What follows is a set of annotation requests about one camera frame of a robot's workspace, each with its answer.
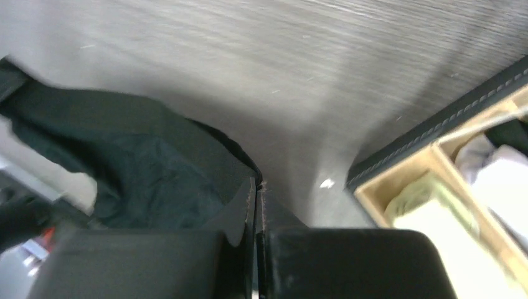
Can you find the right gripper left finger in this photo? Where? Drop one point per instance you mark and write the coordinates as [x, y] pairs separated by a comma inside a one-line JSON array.
[[215, 261]]

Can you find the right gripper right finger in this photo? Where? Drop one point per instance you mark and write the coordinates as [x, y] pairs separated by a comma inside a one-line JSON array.
[[341, 254]]

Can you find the plain black underwear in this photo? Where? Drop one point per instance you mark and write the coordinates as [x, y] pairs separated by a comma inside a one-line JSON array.
[[153, 168]]

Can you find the white black-trimmed underwear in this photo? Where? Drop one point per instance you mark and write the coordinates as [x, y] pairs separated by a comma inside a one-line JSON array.
[[494, 164]]

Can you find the cream rolled underwear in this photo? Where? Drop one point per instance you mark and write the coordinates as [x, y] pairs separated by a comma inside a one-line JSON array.
[[429, 206]]

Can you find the black compartment storage box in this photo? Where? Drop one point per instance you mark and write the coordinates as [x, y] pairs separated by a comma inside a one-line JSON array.
[[432, 146]]

